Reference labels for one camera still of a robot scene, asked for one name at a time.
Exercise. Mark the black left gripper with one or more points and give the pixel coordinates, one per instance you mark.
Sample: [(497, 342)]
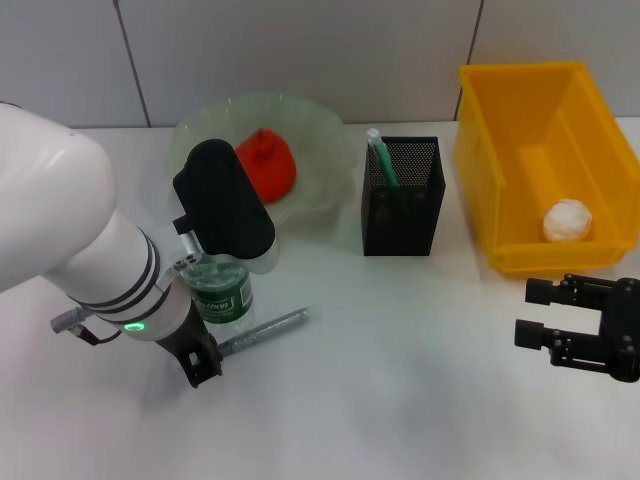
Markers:
[(187, 335)]

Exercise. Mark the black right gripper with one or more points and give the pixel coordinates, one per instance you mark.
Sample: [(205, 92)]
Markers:
[(622, 330)]

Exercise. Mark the clear water bottle green label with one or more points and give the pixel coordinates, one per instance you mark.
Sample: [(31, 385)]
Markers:
[(220, 300)]

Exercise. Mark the grey marker pen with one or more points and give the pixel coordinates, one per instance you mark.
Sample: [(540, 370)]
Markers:
[(270, 330)]

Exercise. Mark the white paper ball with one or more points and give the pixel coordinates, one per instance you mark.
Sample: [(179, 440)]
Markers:
[(567, 220)]

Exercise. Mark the red tomato-shaped object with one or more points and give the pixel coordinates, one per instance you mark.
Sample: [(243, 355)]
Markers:
[(272, 170)]

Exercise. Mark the mint green utility knife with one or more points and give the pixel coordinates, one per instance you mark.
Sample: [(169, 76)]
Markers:
[(385, 160)]

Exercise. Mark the black mesh pen holder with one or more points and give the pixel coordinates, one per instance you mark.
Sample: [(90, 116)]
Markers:
[(400, 225)]

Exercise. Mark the green glass fruit bowl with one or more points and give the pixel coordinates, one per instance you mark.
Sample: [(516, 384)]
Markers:
[(310, 150)]

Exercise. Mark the yellow plastic bin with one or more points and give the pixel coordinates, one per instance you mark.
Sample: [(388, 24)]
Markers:
[(540, 165)]

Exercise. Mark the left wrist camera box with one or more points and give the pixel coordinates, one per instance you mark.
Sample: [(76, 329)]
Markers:
[(225, 200)]

